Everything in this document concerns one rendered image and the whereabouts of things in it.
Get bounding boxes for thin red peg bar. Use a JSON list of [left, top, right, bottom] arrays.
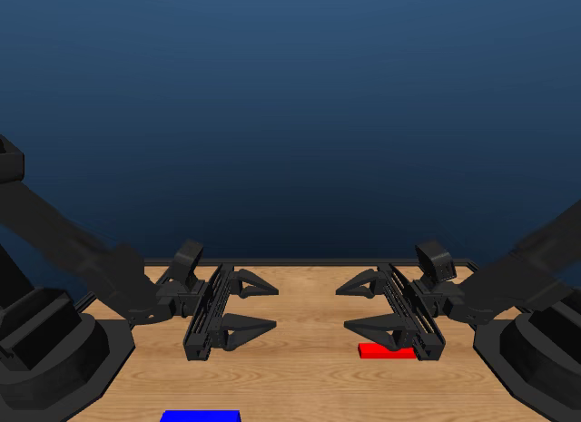
[[358, 342, 418, 360]]

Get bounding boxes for blue hollow socket block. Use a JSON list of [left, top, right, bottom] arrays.
[[159, 409, 241, 422]]

